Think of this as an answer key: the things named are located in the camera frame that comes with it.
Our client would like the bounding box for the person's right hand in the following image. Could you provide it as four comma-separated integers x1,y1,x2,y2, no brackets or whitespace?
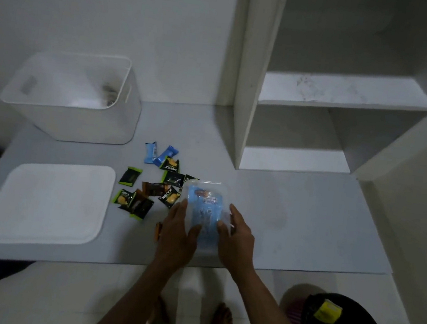
210,202,263,278

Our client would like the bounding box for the person's left hand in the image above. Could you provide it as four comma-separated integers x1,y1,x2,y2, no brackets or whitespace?
152,196,205,273

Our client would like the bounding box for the clear plastic container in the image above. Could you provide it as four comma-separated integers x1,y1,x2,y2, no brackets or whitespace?
173,177,239,260

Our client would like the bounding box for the person's right forearm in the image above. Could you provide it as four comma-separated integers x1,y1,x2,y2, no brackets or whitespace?
222,266,334,324

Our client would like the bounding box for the person's left forearm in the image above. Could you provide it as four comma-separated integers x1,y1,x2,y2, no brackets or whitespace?
88,253,190,324

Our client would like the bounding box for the light blue snack packet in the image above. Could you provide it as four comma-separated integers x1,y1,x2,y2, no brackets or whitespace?
181,186,227,247

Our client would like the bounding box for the black yellow snack packet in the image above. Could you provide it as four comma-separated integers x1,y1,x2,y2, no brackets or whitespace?
159,156,181,173
157,185,182,211

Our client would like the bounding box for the brown snack packet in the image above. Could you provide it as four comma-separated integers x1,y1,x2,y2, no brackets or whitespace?
140,181,173,199

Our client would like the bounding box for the person's left foot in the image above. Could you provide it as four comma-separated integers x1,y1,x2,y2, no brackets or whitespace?
150,296,173,324

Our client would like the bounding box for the person's foot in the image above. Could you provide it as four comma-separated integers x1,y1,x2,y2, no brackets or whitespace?
150,296,173,324
211,301,238,324

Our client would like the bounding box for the person's right foot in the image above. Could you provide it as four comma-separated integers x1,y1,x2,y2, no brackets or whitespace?
211,301,238,324

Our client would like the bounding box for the pink slotted basket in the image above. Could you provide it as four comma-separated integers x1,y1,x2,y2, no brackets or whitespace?
285,295,309,324

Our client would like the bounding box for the white bin lid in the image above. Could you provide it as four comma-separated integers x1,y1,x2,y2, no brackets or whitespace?
0,153,118,259

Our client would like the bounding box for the white shelf unit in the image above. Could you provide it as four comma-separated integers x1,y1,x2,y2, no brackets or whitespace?
226,0,427,193

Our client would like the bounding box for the white plastic storage bin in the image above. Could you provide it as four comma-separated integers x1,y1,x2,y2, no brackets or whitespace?
0,42,148,150

